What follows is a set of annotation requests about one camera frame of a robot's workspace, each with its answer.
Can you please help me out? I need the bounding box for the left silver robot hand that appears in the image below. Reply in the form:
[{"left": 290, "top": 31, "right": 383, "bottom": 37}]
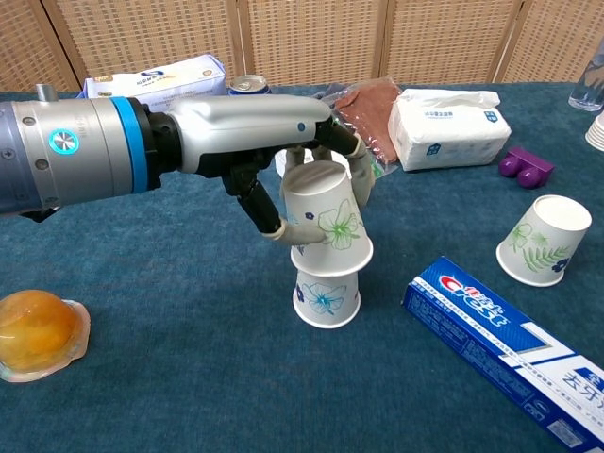
[{"left": 141, "top": 93, "right": 378, "bottom": 246}]

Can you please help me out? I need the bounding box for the paper cup green flower print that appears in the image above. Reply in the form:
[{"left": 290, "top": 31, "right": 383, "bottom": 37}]
[{"left": 281, "top": 159, "right": 374, "bottom": 277}]

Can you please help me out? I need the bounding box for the paper cup green fern print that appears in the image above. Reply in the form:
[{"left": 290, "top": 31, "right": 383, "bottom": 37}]
[{"left": 495, "top": 194, "right": 593, "bottom": 288}]

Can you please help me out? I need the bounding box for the blue drink can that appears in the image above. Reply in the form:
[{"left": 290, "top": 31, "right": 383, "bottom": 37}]
[{"left": 228, "top": 74, "right": 274, "bottom": 98}]

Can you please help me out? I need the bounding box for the large blue white tissue pack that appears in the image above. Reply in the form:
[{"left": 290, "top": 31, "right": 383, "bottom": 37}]
[{"left": 82, "top": 54, "right": 227, "bottom": 114}]

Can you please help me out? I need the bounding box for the wicker folding screen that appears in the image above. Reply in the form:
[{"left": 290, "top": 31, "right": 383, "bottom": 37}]
[{"left": 0, "top": 0, "right": 604, "bottom": 94}]

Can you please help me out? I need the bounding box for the clear bag brown powder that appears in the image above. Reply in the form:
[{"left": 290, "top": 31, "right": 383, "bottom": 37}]
[{"left": 332, "top": 77, "right": 403, "bottom": 167}]

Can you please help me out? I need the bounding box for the paper cup blue flower print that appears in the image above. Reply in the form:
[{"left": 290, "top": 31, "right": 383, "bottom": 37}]
[{"left": 292, "top": 267, "right": 362, "bottom": 330}]

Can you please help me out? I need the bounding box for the small white tissue pack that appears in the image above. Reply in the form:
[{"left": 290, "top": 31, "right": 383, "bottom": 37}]
[{"left": 387, "top": 88, "right": 512, "bottom": 172}]

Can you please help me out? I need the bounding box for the blue felt table cover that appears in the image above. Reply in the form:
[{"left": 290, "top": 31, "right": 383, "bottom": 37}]
[{"left": 0, "top": 82, "right": 604, "bottom": 453}]

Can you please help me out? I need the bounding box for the purple plastic block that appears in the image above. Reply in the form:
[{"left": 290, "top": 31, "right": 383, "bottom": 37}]
[{"left": 498, "top": 145, "right": 556, "bottom": 190}]

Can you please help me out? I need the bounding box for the orange jelly cup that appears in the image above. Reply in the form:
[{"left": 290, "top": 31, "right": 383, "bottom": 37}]
[{"left": 0, "top": 289, "right": 92, "bottom": 383}]

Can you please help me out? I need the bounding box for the blue white toothpaste box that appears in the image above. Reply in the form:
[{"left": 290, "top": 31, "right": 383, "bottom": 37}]
[{"left": 402, "top": 256, "right": 604, "bottom": 449}]

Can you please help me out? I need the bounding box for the clear water bottle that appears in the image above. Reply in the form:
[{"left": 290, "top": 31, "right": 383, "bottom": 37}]
[{"left": 568, "top": 44, "right": 604, "bottom": 113}]

